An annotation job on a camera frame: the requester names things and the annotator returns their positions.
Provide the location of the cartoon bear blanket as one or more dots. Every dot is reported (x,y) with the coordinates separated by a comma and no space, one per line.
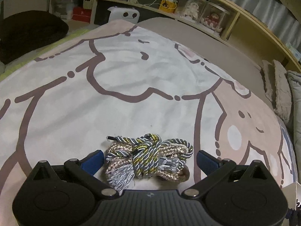
(124,80)

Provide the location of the wooden headboard shelf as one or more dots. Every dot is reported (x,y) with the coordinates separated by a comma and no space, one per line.
(243,30)

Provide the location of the black cushion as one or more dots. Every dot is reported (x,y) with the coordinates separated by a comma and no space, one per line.
(24,32)

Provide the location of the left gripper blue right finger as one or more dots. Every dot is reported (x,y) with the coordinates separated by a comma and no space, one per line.
(207,163)

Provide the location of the red doll in clear case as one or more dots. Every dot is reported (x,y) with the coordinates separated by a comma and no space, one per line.
(214,18)

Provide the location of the red box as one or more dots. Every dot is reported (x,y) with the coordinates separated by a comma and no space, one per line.
(81,14)

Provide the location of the beige fuzzy pillow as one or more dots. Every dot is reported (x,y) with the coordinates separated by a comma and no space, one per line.
(277,90)

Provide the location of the grey curtain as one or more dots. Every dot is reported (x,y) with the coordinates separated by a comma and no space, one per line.
(277,18)

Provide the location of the grey duvet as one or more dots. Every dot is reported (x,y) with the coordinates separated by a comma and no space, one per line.
(294,82)

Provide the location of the tissue pack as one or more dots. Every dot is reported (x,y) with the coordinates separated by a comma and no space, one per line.
(294,51)

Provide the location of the white cardboard box tray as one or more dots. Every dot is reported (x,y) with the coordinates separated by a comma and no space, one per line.
(292,194)

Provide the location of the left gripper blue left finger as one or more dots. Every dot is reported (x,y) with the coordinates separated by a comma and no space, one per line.
(93,162)

